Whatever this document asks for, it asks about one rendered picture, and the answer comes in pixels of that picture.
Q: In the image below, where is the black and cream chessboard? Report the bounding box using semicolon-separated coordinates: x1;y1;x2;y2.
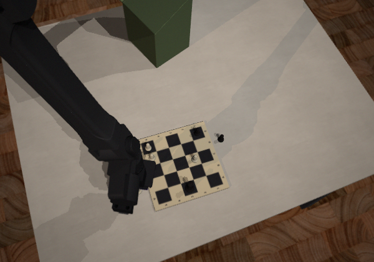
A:
139;121;229;211

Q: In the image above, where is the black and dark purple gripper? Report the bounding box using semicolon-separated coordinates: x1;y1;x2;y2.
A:
136;160;156;190

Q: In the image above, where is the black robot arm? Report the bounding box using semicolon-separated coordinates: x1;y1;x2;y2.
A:
0;0;146;215

